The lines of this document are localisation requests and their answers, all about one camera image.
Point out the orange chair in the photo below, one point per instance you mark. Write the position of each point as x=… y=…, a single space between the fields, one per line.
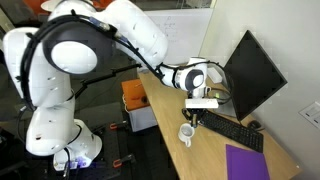
x=100 y=3

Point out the white whiteboard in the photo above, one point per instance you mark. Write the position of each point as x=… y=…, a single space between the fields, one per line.
x=186 y=33

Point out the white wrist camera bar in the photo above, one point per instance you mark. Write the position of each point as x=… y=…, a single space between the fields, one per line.
x=201 y=103

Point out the black stand rod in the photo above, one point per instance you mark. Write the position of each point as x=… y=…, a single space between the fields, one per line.
x=100 y=78

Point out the purple folder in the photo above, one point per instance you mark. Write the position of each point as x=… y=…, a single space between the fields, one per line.
x=245 y=163

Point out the orange box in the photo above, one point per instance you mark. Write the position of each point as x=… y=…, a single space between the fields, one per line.
x=133 y=93

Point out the black computer mouse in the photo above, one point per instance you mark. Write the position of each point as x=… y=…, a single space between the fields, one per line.
x=254 y=124

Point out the grey monitor stand base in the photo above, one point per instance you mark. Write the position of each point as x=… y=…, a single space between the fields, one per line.
x=225 y=109

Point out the white ceramic mug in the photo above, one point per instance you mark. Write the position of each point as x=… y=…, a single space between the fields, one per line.
x=184 y=136

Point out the dark marker pen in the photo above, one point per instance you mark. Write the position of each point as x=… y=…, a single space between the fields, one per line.
x=194 y=126

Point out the black keyboard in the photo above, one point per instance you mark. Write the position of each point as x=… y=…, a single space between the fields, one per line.
x=230 y=130

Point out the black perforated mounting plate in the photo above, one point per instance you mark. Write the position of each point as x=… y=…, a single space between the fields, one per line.
x=110 y=143

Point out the white round table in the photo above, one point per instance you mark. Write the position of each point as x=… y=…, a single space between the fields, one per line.
x=48 y=5

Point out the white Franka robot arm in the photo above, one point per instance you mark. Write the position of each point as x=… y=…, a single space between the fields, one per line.
x=50 y=100

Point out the white power adapter box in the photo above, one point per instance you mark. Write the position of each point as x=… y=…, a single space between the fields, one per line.
x=216 y=76

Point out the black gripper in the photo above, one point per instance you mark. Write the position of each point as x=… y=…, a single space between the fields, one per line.
x=196 y=111

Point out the black computer monitor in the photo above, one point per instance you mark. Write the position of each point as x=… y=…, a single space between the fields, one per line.
x=253 y=76

